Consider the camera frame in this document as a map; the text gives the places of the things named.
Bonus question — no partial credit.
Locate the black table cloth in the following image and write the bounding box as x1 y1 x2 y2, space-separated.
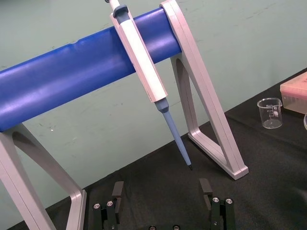
45 68 307 230

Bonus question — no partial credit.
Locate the small clear glass beaker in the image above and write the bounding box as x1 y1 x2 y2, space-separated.
257 97 283 129

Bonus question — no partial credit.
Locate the translucent pipette tip box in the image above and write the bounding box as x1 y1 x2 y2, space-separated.
280 72 307 115

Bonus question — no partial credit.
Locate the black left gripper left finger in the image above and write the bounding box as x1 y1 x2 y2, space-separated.
92 181 125 230

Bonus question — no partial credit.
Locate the blue and grey pipette stand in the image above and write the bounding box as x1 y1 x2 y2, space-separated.
0 0 249 230

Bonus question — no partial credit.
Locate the white and blue pipette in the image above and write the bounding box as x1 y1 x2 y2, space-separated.
105 0 193 172

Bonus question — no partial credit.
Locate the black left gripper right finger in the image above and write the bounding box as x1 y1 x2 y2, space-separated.
199 178 235 230

